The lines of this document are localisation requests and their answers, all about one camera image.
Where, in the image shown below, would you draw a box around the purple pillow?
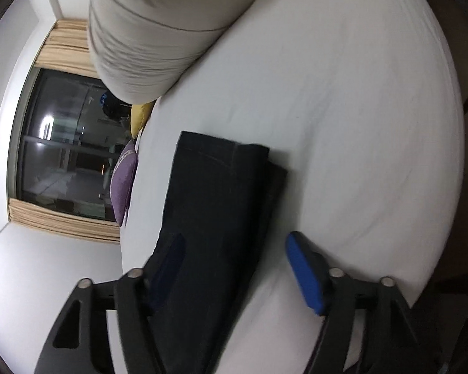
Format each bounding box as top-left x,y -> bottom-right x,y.
110,139 -> 138,227

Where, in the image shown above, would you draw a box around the yellow pillow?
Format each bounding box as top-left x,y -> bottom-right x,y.
130,100 -> 157,139

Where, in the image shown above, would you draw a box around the dark glass window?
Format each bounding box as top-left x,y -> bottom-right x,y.
7,67 -> 135,223

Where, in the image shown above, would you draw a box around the white bed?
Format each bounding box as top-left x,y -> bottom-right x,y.
105,0 -> 466,374

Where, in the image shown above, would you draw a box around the black pants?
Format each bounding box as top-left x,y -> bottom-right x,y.
147,131 -> 288,374

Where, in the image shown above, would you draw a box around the rolled beige duvet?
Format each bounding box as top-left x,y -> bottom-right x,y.
87,0 -> 266,104

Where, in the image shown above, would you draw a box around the beige curtain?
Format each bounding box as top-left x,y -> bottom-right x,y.
8,197 -> 121,245
34,19 -> 100,79

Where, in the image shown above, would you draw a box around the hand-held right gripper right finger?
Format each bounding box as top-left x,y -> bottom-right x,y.
285,231 -> 444,374

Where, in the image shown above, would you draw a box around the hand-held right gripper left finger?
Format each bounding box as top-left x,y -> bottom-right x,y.
34,233 -> 188,374

